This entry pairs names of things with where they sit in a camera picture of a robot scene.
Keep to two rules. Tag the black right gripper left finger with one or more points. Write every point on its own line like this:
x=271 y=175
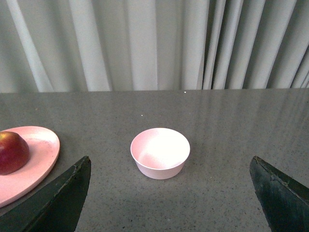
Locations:
x=54 y=208

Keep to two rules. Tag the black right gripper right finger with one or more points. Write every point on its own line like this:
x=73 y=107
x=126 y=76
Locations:
x=285 y=201

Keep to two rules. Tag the red yellow apple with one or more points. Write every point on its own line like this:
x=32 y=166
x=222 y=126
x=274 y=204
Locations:
x=14 y=152

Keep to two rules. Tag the pink plate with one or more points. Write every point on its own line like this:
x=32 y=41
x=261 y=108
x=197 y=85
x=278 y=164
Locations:
x=44 y=147

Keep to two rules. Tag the pink bowl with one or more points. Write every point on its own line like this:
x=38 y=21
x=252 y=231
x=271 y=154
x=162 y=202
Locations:
x=160 y=153

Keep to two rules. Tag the white pleated curtain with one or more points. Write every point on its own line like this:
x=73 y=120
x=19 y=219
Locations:
x=110 y=45

